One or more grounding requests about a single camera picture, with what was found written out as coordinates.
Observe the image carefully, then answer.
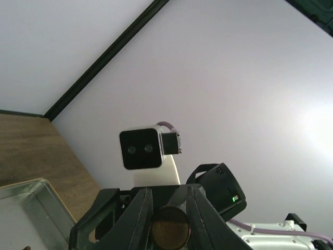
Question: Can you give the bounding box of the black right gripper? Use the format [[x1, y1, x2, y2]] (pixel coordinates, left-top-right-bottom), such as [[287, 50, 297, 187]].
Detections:
[[69, 184, 204, 249]]

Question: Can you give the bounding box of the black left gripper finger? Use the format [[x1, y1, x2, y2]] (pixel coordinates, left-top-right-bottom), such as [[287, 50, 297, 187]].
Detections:
[[186, 187, 251, 250]]

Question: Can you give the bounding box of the dark chess piece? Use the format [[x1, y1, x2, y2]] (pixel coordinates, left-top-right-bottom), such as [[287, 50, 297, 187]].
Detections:
[[150, 205, 191, 250]]

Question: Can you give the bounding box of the gold tin box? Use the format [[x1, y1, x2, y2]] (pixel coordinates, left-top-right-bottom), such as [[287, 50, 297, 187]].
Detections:
[[1, 178, 75, 249]]

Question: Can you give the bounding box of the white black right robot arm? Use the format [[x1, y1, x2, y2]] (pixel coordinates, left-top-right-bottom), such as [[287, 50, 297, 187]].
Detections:
[[69, 164, 332, 249]]

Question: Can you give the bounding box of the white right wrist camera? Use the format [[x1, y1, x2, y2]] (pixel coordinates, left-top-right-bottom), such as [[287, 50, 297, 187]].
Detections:
[[119, 121, 182, 187]]

